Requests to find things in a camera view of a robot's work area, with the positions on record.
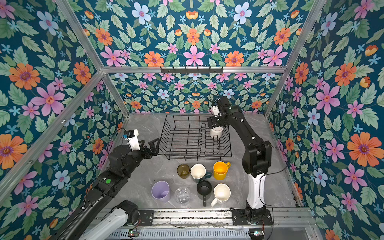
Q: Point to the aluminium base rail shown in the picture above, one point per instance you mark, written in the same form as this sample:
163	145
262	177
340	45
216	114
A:
203	224

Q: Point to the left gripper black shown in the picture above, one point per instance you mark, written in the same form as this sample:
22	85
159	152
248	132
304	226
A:
148	154

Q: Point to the metal hook rail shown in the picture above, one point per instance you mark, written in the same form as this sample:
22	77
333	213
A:
191	70

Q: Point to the black mug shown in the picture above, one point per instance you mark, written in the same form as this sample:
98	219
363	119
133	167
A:
204	189

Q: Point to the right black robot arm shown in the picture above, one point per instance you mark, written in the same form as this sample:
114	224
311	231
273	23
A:
257	158

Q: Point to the black wire dish rack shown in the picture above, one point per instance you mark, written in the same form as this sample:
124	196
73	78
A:
188	137

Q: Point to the lavender plastic cup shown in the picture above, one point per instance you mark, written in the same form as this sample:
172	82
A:
161	191

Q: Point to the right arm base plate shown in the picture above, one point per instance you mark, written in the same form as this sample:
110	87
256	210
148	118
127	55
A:
248	216

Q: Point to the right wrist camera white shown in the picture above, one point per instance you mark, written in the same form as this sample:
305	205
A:
214	110

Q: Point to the clear glass cup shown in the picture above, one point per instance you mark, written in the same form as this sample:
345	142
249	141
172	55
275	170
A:
182	195

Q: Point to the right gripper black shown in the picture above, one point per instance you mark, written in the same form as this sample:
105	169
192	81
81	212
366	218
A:
215	124

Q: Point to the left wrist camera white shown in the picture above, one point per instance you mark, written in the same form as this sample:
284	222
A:
132	137

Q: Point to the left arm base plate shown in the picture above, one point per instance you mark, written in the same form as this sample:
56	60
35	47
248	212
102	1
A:
145	218

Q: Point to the yellow mug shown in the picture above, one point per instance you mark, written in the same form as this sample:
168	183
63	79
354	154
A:
220	170

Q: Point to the white ceramic mug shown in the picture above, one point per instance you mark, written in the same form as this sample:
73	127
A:
222	193

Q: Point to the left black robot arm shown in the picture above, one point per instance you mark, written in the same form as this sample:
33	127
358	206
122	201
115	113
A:
123	161

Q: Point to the white mug red inside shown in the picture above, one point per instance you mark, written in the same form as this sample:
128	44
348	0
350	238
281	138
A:
216	133

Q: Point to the cream mug green outside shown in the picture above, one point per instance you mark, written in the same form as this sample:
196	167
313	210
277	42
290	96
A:
199	173

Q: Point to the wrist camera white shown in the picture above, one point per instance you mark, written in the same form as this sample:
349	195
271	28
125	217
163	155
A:
214	110
132	137

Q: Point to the olive green glass cup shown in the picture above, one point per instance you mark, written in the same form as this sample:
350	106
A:
183	171

